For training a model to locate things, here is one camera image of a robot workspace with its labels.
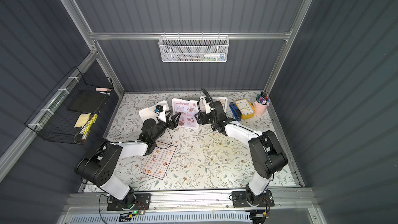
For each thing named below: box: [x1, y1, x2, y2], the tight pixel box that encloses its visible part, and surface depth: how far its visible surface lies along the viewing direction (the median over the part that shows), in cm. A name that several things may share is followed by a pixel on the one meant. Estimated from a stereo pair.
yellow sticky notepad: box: [73, 113, 92, 129], surface depth 74 cm
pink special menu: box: [172, 98, 199, 129], surface depth 93 cm
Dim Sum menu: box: [139, 141, 177, 180], surface depth 87 cm
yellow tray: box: [235, 98, 256, 120], surface depth 109 cm
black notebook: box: [66, 89, 107, 114], surface depth 78 cm
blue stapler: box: [229, 101, 243, 122], surface depth 108 cm
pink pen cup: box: [252, 95, 270, 116], surface depth 103 cm
